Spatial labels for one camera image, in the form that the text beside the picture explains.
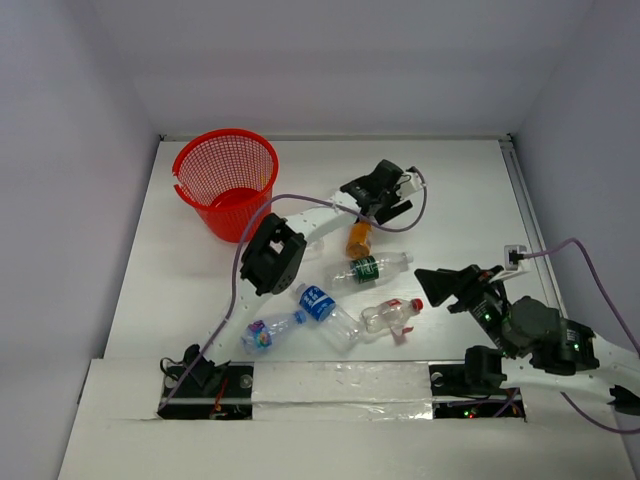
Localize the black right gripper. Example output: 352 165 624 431
413 262 514 358

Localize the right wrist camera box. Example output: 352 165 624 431
493 245 531 282

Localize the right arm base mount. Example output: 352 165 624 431
429 363 526 420

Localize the red cap clear bottle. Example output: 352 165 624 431
360 298 424 345

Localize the clear unlabelled plastic bottle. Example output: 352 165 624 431
303 239 325 262

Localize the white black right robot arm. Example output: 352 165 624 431
414 264 602 396

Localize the red mesh plastic basket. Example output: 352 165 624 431
172 128 279 243

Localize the blue label clear bottle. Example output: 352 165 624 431
292 282 362 353

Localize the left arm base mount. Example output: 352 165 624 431
158 363 254 420

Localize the silver foil tape strip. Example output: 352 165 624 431
251 362 433 422

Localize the orange juice bottle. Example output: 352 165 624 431
345 221 372 260

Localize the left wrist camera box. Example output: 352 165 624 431
396 166 427 198

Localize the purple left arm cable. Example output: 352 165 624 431
159 167 430 406

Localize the green label clear bottle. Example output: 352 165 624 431
323 252 414 291

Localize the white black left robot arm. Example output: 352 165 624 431
176 160 427 395

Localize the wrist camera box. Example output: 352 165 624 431
396 166 427 198
493 245 531 282

